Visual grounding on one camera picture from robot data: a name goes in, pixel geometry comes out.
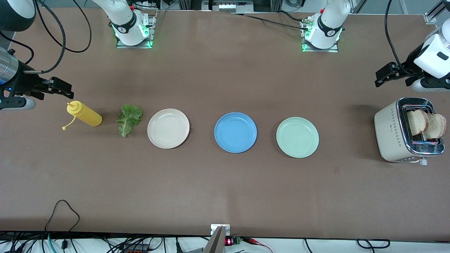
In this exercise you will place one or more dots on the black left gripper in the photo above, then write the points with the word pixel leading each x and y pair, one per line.
pixel 409 65

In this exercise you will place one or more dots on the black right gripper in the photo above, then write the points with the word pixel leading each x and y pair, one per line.
pixel 25 82

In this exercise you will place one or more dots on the yellow squeeze bottle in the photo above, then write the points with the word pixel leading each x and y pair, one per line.
pixel 88 117

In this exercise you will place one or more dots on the bread slice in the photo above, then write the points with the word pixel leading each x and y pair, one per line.
pixel 416 123
pixel 437 125

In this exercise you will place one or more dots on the green lettuce leaf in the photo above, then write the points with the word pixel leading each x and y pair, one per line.
pixel 129 117

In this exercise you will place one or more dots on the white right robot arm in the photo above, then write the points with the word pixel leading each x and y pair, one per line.
pixel 123 21

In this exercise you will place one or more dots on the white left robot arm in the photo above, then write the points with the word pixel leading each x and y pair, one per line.
pixel 328 28

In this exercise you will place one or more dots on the light green round plate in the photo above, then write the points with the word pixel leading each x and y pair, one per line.
pixel 297 137

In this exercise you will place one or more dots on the beige round plate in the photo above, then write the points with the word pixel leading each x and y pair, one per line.
pixel 168 128

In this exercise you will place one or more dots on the blue round plate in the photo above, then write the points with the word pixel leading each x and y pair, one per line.
pixel 235 133

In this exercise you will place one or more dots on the cream and chrome toaster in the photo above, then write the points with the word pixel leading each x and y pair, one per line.
pixel 390 137

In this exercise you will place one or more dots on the black inline plug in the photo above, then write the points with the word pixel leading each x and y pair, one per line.
pixel 64 244

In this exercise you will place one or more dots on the white power strip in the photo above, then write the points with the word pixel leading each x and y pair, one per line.
pixel 228 6

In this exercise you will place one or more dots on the small red-lit circuit board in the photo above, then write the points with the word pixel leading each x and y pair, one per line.
pixel 229 241

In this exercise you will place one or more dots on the aluminium table corner bracket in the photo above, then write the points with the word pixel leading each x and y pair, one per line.
pixel 430 17

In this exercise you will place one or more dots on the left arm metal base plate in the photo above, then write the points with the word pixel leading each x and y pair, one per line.
pixel 320 50

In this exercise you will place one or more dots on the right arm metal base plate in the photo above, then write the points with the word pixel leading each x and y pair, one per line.
pixel 133 46

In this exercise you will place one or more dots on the grey metal camera mount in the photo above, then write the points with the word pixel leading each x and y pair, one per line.
pixel 218 242

